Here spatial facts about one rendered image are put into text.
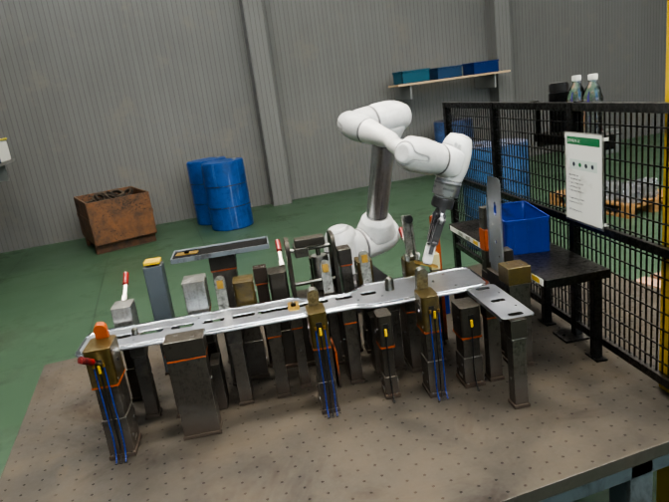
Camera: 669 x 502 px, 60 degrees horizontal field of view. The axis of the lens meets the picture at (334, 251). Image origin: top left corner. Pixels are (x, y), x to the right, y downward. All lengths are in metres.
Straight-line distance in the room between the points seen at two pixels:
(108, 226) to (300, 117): 3.62
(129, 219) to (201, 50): 2.96
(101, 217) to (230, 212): 1.67
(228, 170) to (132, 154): 1.98
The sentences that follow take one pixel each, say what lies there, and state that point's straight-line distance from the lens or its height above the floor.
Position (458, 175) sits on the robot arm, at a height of 1.37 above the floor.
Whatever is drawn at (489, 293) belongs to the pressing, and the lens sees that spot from 1.95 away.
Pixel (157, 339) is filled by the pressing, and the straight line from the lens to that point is 1.97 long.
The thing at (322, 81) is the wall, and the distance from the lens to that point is 9.98.
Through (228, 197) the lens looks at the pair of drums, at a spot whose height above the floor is 0.46.
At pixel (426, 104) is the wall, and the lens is 10.67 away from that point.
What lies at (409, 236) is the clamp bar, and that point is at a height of 1.14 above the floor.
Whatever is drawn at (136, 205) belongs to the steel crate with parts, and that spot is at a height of 0.54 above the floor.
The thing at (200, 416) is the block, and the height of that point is 0.77.
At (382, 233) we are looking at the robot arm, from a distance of 2.71.
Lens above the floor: 1.69
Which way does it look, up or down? 15 degrees down
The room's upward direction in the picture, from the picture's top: 8 degrees counter-clockwise
